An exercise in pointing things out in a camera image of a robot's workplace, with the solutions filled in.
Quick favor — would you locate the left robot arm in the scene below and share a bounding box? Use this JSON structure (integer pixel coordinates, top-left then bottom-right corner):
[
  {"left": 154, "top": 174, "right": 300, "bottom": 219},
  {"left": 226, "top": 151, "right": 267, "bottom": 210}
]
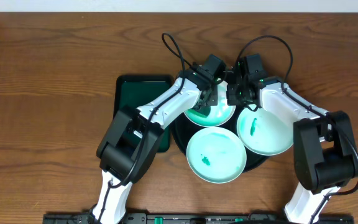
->
[{"left": 91, "top": 68, "right": 222, "bottom": 223}]

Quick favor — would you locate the green wavy sponge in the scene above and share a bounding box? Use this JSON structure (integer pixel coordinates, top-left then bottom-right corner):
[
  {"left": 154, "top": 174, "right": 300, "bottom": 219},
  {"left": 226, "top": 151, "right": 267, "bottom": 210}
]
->
[{"left": 192, "top": 106, "right": 211, "bottom": 118}]

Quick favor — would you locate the white plate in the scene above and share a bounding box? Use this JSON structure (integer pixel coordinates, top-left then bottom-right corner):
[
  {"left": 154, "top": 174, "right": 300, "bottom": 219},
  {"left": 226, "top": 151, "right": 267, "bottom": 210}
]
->
[
  {"left": 186, "top": 127, "right": 247, "bottom": 184},
  {"left": 236, "top": 108, "right": 293, "bottom": 156},
  {"left": 184, "top": 81, "right": 236, "bottom": 127}
]

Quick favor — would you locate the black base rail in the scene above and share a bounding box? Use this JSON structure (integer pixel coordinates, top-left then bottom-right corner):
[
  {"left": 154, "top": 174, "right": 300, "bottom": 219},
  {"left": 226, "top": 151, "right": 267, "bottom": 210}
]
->
[{"left": 42, "top": 211, "right": 356, "bottom": 224}]

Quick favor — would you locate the white plate right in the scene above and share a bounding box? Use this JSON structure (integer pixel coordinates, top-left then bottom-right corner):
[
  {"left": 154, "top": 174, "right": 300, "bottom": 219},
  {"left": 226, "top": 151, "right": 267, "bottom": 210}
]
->
[{"left": 236, "top": 108, "right": 293, "bottom": 156}]

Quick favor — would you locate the black rectangular tray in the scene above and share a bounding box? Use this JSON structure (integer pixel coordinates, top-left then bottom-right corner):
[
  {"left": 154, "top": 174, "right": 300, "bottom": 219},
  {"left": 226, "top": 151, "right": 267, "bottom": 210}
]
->
[{"left": 113, "top": 73, "right": 173, "bottom": 154}]

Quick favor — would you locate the white plate top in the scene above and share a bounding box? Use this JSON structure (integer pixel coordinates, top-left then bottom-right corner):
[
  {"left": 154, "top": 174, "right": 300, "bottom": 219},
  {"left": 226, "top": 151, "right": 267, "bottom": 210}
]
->
[{"left": 184, "top": 81, "right": 236, "bottom": 127}]

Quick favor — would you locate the black round tray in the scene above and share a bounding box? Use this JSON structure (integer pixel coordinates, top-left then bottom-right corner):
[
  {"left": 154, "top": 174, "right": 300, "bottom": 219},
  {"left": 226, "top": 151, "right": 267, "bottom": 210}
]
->
[{"left": 171, "top": 108, "right": 269, "bottom": 173}]

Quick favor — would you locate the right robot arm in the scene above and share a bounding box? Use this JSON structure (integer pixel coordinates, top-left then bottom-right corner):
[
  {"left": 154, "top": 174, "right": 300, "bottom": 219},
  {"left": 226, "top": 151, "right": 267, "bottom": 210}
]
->
[{"left": 226, "top": 69, "right": 358, "bottom": 223}]

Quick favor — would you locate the right black cable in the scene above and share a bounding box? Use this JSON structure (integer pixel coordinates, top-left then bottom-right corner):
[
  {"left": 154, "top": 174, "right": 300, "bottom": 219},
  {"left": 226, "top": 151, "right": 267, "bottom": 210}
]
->
[{"left": 234, "top": 34, "right": 358, "bottom": 224}]

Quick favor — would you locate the white plate bottom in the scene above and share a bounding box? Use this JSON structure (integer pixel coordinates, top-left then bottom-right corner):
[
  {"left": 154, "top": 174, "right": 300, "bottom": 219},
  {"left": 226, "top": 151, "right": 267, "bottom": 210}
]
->
[{"left": 186, "top": 127, "right": 247, "bottom": 184}]

